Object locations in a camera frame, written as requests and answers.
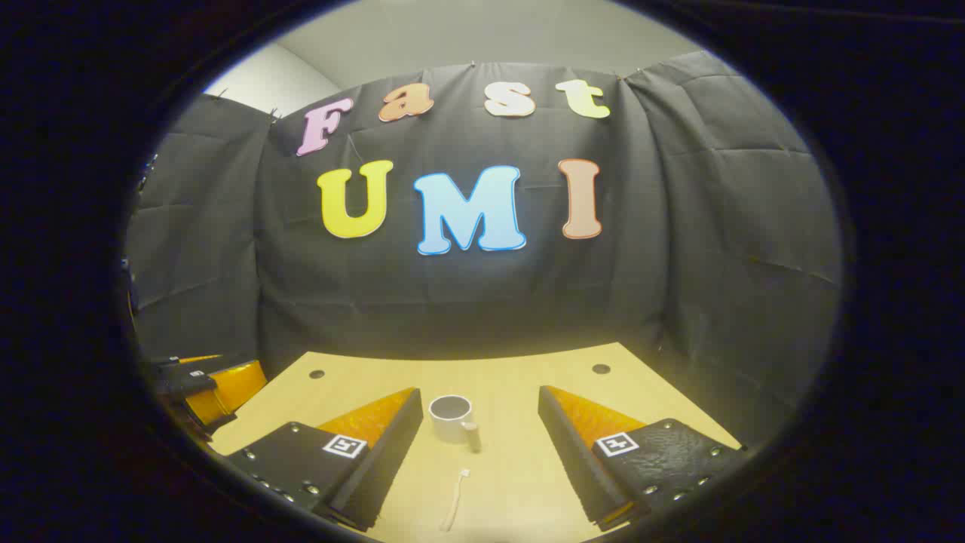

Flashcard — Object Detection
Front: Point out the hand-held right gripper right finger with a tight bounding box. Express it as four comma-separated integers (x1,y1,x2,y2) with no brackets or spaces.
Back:
538,385,747,532

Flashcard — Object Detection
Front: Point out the white toothbrush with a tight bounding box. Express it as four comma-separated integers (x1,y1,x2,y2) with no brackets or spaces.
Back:
440,468,471,532

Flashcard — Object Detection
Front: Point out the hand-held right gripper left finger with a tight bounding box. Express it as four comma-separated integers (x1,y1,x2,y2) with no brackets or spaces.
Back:
226,387,424,532

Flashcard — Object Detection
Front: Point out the black backdrop cloth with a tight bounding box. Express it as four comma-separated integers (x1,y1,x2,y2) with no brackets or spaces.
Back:
124,51,843,446

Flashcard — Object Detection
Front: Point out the white cup with wooden handle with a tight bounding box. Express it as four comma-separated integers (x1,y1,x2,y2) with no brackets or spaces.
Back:
428,394,482,453

